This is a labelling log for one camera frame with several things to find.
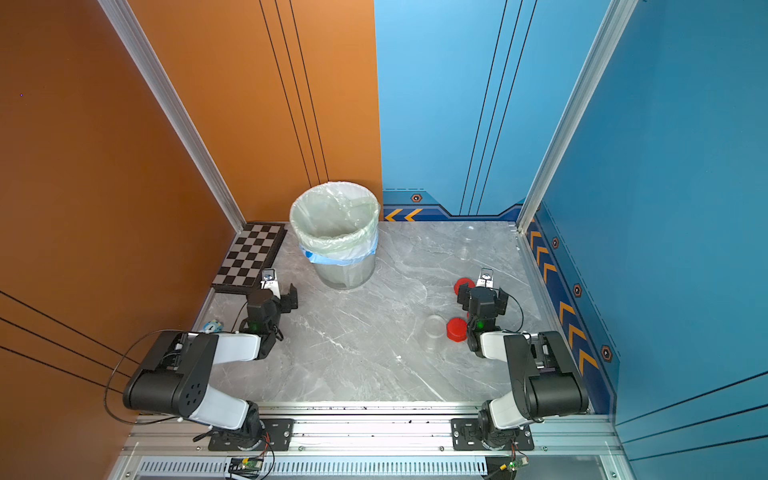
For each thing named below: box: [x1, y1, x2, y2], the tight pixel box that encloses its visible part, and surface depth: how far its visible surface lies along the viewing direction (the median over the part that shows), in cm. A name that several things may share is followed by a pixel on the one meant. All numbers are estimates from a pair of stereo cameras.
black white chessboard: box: [211, 222, 288, 295], surface depth 107 cm
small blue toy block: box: [202, 319, 224, 334], surface depth 93 cm
